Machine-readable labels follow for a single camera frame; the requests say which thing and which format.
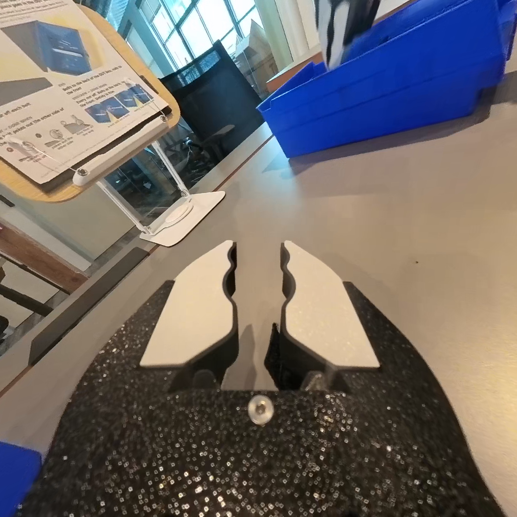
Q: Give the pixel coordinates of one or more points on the blue plastic bin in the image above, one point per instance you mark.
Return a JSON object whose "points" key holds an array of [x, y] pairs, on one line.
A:
{"points": [[18, 480], [383, 101]]}

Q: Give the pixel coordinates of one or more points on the pale cardboard box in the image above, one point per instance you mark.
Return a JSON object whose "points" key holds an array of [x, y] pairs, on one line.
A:
{"points": [[254, 48]]}

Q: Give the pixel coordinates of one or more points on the wooden document stand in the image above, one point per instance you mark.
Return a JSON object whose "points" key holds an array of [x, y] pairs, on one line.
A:
{"points": [[202, 206]]}

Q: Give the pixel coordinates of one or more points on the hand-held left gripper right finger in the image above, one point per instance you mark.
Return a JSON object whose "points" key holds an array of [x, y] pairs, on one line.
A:
{"points": [[327, 323]]}

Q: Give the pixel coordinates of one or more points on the black mesh office chair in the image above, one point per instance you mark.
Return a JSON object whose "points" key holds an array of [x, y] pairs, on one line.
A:
{"points": [[218, 93]]}

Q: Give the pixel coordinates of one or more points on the printed instruction sheet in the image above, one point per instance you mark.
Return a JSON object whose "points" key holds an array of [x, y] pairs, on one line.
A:
{"points": [[60, 80]]}

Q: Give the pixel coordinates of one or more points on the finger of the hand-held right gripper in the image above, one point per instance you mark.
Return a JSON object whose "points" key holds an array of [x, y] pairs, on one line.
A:
{"points": [[325, 24], [347, 20]]}

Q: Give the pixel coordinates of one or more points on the gridded window wall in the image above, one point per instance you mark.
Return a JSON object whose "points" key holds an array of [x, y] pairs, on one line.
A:
{"points": [[194, 24]]}

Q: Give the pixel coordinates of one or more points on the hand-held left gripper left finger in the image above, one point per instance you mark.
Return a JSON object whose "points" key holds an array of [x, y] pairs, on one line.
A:
{"points": [[194, 319]]}

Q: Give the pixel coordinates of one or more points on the black desk strip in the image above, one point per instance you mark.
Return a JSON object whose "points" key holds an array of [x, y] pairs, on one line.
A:
{"points": [[80, 311]]}

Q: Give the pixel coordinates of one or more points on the brown wooden desk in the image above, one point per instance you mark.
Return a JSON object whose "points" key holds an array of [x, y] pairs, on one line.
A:
{"points": [[40, 258]]}

